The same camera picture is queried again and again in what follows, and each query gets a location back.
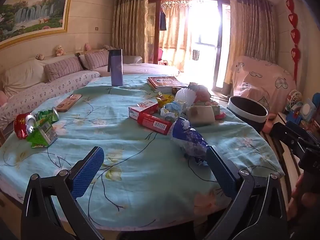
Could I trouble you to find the pink heart print cover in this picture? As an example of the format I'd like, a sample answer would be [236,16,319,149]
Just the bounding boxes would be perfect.
[224,55,297,113]

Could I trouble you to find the pink plastic jug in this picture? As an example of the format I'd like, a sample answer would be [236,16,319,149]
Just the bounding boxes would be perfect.
[261,112,278,134]

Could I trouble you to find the large striped pillow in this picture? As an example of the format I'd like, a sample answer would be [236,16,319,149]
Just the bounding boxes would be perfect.
[84,49,110,70]
[44,56,84,82]

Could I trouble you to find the light blue floral tablecloth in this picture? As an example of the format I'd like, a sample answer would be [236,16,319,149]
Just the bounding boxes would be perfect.
[0,74,285,230]

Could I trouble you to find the crumpled light blue wrapper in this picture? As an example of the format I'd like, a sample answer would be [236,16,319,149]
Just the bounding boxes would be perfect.
[160,101,187,119]

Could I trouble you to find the beige rectangular packet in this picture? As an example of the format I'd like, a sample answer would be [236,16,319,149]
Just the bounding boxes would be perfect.
[186,105,216,127]

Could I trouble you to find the blue plastic snack packet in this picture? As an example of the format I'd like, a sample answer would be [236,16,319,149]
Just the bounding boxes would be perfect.
[171,117,210,167]

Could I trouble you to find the crushed red drink can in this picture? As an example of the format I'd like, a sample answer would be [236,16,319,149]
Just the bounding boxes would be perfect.
[14,113,37,140]

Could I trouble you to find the blue plastic toy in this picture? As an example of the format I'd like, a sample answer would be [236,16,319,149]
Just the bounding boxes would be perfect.
[285,110,302,126]

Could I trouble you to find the phone in patterned case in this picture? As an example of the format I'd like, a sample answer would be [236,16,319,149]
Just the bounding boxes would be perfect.
[54,94,83,112]

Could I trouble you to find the purple water bottle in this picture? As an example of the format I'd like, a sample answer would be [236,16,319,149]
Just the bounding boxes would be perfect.
[107,49,123,87]

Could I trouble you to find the framed landscape painting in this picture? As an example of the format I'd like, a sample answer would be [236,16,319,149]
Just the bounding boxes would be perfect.
[0,0,74,50]

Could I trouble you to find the pink crumpled plastic bag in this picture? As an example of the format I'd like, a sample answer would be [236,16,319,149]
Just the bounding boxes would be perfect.
[187,82,212,103]

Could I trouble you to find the beige patterned curtain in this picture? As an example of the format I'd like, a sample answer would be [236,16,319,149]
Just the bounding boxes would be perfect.
[111,0,149,64]
[229,0,278,65]

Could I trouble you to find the sofa with floral cover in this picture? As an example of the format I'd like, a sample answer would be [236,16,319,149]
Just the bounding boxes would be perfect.
[0,47,180,128]

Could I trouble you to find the red heart wall decoration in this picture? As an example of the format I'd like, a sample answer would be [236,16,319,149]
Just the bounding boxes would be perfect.
[286,0,301,80]

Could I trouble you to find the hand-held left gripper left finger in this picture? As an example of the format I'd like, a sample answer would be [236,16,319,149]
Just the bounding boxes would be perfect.
[21,146,105,240]

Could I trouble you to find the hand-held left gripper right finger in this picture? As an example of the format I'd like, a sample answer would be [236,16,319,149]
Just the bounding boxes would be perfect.
[204,146,288,240]

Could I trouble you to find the white pillow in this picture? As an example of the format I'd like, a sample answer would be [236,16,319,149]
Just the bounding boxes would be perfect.
[2,59,48,98]

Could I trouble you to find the white paper cupcake liners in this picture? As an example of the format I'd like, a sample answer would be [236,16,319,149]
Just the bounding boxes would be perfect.
[174,88,196,105]

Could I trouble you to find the book under red book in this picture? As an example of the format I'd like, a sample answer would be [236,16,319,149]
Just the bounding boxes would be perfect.
[146,80,177,93]

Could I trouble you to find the sheer patterned curtain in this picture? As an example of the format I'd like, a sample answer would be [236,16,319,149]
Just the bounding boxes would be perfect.
[159,1,193,72]

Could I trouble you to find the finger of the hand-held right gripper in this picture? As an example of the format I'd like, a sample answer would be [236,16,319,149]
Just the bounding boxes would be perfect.
[271,122,304,155]
[286,121,320,150]

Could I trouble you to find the white and red cardboard box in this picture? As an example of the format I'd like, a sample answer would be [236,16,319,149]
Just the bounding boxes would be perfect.
[129,100,159,119]

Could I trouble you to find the dark hanging garment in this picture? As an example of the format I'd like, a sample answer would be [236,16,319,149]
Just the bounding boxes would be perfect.
[159,11,167,31]

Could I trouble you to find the black white-rimmed trash bin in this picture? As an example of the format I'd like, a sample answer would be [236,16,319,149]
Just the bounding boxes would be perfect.
[226,95,269,132]

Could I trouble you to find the yellow snack wrapper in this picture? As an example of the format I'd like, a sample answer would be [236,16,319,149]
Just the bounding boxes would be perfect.
[156,92,175,108]

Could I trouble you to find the person's right hand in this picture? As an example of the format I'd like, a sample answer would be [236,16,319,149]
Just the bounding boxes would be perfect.
[291,176,320,220]

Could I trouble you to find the light blue wipes packet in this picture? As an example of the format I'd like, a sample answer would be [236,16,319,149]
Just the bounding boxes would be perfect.
[299,99,317,123]

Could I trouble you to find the crushed green drink can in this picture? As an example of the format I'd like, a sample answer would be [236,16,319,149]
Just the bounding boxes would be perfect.
[37,107,60,124]

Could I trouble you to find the white cage ball toy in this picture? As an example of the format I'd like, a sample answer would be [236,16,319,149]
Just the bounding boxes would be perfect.
[287,90,302,107]

